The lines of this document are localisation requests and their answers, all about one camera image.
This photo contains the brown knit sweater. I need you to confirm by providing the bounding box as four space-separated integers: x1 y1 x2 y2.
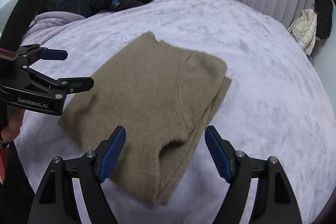
59 32 231 207

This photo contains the person left hand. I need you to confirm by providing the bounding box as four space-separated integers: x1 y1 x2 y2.
1 106 25 142

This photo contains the lavender fuzzy bed blanket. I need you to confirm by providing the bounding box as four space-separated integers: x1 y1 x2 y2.
15 0 335 223

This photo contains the cream puffer jacket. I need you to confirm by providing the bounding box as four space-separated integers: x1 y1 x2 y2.
288 9 317 56

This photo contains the black hanging coat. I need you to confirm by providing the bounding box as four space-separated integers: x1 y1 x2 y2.
314 0 333 40

